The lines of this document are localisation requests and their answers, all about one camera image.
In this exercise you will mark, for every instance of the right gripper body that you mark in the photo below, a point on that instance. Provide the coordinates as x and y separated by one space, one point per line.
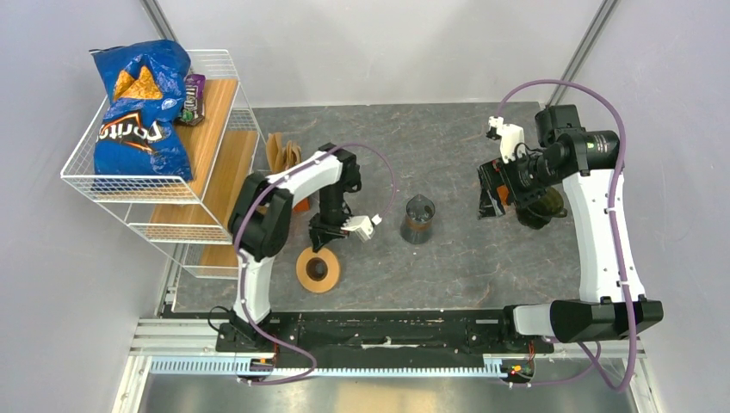
531 176

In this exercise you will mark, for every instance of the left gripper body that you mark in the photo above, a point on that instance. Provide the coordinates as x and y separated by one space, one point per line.
330 216

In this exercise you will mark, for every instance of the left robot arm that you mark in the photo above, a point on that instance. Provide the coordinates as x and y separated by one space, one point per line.
261 220

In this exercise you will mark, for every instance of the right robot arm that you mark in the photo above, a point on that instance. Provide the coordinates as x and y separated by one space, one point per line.
575 167

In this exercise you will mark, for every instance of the orange filter holder box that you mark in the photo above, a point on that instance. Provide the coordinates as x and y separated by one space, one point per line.
302 206

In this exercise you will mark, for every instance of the dark green ceramic dripper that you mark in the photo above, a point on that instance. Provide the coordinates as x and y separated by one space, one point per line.
540 213

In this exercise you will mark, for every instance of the dark glass carafe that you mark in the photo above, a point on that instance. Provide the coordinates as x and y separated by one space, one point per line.
416 226

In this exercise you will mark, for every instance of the purple candy packet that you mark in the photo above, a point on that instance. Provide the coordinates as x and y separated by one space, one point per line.
193 109

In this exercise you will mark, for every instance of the blue Doritos chip bag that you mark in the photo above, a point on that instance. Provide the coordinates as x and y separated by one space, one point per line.
145 86

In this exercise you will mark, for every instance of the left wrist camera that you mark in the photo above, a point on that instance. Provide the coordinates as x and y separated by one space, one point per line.
362 226

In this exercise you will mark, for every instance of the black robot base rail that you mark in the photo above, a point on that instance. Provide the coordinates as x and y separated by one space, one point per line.
370 340

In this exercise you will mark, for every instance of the white wire shelf rack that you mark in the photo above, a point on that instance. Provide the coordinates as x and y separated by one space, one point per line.
186 221

